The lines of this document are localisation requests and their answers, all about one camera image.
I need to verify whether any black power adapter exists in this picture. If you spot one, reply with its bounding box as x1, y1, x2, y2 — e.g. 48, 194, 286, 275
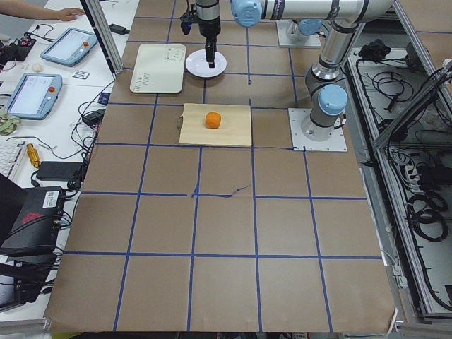
109, 23, 129, 35

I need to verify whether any cream bear tray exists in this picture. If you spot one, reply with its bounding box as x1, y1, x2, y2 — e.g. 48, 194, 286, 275
130, 44, 186, 94

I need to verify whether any person hand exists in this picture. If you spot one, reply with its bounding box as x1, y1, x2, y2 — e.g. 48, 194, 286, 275
56, 8, 85, 21

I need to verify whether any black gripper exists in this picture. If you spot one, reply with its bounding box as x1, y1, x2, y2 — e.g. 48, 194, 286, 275
195, 0, 221, 68

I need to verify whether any upper blue teach pendant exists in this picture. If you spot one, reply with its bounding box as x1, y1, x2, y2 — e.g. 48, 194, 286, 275
40, 28, 97, 66

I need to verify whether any black flat power brick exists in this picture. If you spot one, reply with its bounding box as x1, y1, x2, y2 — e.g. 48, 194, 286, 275
36, 161, 82, 181

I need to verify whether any bamboo cutting board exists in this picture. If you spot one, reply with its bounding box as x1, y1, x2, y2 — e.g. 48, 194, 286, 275
179, 103, 252, 147

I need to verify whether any beige round ball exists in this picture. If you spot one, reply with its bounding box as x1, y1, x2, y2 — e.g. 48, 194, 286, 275
32, 64, 43, 73

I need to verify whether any white round plate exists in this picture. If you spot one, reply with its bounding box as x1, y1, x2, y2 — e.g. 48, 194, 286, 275
185, 49, 227, 78

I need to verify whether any green tape dispenser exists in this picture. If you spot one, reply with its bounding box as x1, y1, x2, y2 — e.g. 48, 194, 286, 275
0, 107, 21, 136

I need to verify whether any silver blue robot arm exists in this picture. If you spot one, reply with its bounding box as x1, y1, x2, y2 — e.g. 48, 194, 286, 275
292, 18, 322, 36
180, 0, 393, 90

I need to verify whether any blue teach pendant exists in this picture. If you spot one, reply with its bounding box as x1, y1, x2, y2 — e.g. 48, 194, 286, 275
40, 28, 97, 66
6, 73, 63, 120

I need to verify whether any small white card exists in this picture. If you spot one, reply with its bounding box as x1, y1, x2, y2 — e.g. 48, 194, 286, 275
73, 70, 90, 79

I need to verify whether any orange fruit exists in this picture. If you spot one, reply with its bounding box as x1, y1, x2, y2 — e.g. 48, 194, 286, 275
204, 111, 222, 129

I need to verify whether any black computer box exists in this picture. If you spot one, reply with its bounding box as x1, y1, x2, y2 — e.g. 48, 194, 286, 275
1, 185, 65, 257

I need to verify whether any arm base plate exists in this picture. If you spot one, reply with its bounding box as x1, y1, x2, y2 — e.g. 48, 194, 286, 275
288, 108, 347, 153
277, 19, 322, 49

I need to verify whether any lower blue teach pendant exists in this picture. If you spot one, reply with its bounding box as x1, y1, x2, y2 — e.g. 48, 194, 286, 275
6, 73, 63, 120

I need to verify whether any aluminium frame post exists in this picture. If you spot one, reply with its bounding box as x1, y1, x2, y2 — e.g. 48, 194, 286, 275
80, 0, 124, 75

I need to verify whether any white keyboard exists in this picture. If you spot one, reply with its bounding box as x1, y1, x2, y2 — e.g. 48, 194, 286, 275
0, 140, 26, 179

